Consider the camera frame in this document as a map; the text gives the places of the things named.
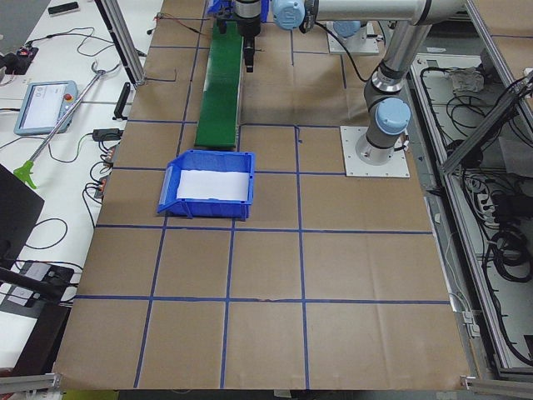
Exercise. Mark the blue bin robot right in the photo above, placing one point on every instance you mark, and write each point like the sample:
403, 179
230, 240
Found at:
219, 161

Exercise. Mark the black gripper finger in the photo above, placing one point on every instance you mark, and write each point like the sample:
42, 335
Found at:
248, 51

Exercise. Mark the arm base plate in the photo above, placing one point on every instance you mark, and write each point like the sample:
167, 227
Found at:
358, 37
362, 160

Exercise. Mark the black power adapter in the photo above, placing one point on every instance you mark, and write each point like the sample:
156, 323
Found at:
106, 134

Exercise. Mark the white foam pad right bin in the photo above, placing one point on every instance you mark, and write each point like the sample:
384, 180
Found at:
203, 184

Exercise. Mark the teach pendant tablet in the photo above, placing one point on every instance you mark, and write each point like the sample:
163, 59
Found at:
45, 103

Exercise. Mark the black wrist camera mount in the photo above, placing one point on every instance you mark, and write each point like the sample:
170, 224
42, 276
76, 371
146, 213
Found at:
224, 15

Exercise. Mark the aluminium frame post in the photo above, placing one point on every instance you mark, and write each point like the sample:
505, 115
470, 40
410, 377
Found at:
115, 23

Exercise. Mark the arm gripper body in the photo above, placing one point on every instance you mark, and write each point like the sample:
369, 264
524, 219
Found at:
249, 23

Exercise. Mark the blue bin robot left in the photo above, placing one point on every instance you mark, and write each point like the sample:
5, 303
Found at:
216, 6

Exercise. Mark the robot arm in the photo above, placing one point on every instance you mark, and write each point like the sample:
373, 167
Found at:
288, 15
389, 116

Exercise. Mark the reacher grabber tool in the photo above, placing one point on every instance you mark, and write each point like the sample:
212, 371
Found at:
24, 172

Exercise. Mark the green conveyor belt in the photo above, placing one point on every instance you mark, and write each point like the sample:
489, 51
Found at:
218, 120

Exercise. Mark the blue bin robot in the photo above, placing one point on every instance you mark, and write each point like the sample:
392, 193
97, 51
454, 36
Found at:
219, 161
216, 6

